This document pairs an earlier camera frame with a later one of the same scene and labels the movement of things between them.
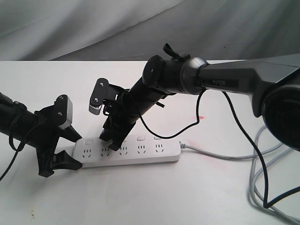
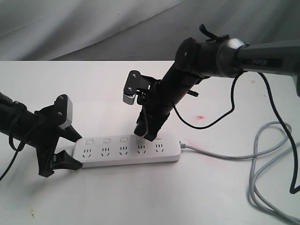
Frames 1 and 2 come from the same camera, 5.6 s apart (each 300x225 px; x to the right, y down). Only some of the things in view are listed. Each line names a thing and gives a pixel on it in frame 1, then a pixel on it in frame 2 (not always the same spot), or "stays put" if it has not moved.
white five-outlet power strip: [93, 151] stays put
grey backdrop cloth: [33, 30] stays put
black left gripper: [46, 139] stays put
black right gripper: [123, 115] -> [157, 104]
